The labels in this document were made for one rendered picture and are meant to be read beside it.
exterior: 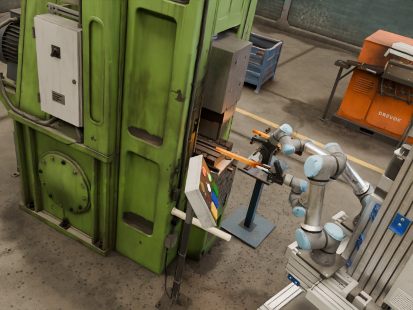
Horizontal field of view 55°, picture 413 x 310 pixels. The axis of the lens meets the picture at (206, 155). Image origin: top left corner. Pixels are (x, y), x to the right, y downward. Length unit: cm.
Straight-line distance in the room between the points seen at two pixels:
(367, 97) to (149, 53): 417
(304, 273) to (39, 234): 212
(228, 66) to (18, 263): 212
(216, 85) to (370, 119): 396
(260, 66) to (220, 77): 402
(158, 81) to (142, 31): 30
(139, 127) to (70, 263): 126
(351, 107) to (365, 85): 37
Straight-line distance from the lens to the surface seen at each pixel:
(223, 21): 244
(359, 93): 605
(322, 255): 242
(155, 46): 235
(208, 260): 336
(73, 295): 310
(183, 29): 217
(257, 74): 646
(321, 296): 243
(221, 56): 237
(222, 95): 244
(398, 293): 245
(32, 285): 320
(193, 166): 227
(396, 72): 574
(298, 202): 262
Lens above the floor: 247
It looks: 33 degrees down
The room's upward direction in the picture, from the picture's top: 11 degrees clockwise
